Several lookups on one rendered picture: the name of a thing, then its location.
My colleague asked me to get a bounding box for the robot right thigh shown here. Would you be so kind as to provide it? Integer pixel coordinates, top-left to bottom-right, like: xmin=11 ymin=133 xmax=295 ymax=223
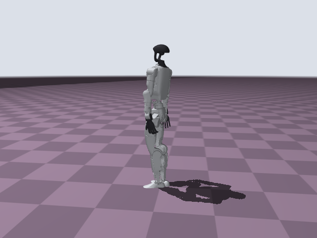
xmin=155 ymin=113 xmax=167 ymax=155

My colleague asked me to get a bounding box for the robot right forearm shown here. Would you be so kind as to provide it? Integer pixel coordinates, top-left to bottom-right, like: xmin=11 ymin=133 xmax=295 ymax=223
xmin=162 ymin=94 xmax=169 ymax=113

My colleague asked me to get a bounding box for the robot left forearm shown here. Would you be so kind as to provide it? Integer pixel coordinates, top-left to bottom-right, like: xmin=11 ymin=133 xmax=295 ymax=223
xmin=143 ymin=90 xmax=152 ymax=119

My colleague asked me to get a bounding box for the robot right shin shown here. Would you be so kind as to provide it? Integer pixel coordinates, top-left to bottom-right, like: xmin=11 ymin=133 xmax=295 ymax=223
xmin=160 ymin=153 xmax=168 ymax=182

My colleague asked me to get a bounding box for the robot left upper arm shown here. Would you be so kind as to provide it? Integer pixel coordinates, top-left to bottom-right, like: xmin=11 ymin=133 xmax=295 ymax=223
xmin=146 ymin=67 xmax=158 ymax=96

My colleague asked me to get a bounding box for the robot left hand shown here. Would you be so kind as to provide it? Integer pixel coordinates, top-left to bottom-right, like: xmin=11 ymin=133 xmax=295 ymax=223
xmin=146 ymin=114 xmax=158 ymax=134

